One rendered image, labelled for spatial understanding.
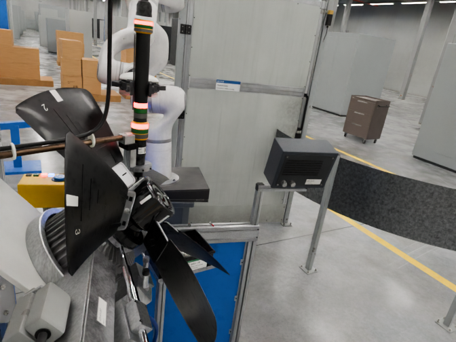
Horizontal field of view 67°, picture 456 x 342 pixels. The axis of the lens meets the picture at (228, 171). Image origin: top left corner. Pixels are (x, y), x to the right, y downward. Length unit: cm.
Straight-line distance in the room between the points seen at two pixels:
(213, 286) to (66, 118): 108
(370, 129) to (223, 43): 521
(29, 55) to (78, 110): 910
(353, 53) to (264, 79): 768
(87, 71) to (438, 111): 701
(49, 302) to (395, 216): 219
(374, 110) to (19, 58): 818
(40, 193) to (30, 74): 877
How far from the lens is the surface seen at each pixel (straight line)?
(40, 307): 68
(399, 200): 249
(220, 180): 304
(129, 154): 90
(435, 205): 250
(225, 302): 178
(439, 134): 712
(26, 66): 1003
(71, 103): 93
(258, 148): 304
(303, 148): 145
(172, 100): 146
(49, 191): 134
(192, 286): 76
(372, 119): 749
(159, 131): 149
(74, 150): 61
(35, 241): 87
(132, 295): 77
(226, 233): 152
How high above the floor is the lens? 160
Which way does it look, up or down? 20 degrees down
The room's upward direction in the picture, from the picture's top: 8 degrees clockwise
